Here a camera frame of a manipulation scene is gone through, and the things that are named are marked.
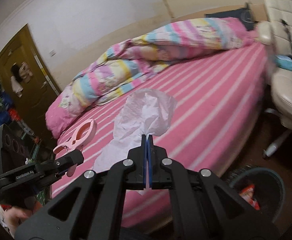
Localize white plastic bag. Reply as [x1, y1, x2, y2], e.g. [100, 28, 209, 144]
[92, 87, 178, 198]

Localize pink plastic clothes clip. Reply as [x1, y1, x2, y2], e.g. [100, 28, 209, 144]
[53, 118, 97, 178]

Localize red snack packet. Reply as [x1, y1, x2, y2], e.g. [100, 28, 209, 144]
[239, 184, 260, 210]

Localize black round trash bin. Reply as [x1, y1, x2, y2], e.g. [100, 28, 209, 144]
[227, 166, 286, 223]

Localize person's left hand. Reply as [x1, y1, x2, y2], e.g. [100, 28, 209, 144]
[4, 201, 43, 238]

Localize cluttered clothes rack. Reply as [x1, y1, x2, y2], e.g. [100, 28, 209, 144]
[0, 83, 40, 144]

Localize pink striped bed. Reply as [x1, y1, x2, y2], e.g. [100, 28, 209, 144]
[51, 42, 268, 230]

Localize colourful striped cartoon duvet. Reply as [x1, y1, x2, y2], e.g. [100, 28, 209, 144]
[58, 16, 255, 116]

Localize clothes hanging on door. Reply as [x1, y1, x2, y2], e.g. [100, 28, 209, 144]
[10, 61, 33, 98]

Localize brown wooden door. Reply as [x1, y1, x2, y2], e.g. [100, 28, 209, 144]
[0, 25, 61, 141]

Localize dark blue pillow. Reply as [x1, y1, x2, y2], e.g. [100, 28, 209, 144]
[205, 2, 256, 31]

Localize cream leather office chair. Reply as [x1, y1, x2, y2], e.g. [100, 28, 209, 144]
[258, 0, 292, 158]

